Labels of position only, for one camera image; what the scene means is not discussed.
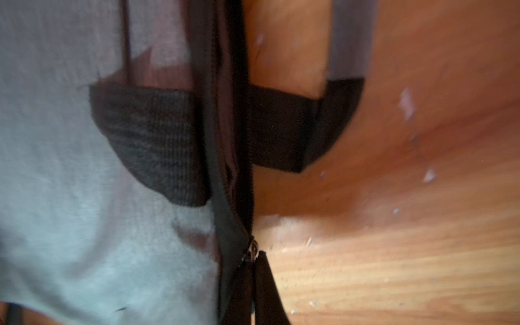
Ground grey laptop bag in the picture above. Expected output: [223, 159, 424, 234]
[1, 1, 376, 324]

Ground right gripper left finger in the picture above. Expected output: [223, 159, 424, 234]
[219, 262, 253, 325]

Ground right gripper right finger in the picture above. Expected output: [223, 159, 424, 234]
[253, 251, 291, 325]

